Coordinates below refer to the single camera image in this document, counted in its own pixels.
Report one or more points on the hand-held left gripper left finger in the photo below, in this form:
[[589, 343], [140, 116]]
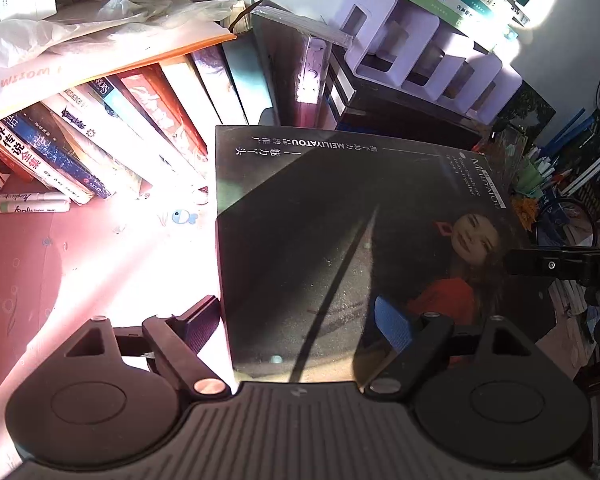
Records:
[[205, 317]]

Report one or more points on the lilac compartment organizer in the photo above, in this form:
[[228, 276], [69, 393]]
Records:
[[380, 25]]

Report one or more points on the black portrait box lid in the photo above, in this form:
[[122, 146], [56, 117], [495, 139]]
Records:
[[305, 235]]

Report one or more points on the orange edged white folder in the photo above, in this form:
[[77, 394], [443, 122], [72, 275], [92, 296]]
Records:
[[80, 72]]

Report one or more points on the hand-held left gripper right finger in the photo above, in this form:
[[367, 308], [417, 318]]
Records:
[[392, 320]]

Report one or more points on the starry transparent pouch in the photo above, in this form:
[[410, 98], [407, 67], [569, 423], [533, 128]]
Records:
[[502, 150]]

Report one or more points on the green pen holder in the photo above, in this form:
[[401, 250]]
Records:
[[530, 177]]

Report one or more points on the white black capped marker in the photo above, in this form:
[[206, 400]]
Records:
[[10, 196]]

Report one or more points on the clear plastic case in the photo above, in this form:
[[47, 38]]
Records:
[[300, 22]]

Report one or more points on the row of leaning books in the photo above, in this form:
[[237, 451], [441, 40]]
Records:
[[130, 125]]

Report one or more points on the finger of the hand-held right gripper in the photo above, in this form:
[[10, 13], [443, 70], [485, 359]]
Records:
[[530, 262]]

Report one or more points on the blue rods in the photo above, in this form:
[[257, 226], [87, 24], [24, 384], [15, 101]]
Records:
[[572, 127]]

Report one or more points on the pink desktop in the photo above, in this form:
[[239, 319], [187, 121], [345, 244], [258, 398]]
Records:
[[55, 270]]

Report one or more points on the orange figurine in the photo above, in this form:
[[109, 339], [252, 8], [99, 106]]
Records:
[[525, 207]]

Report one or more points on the dark picture card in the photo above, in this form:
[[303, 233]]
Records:
[[527, 105]]

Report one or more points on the clear plastic bag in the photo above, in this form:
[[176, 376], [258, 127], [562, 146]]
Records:
[[80, 25]]

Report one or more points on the white green banded marker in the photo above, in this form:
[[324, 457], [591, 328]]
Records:
[[25, 207]]

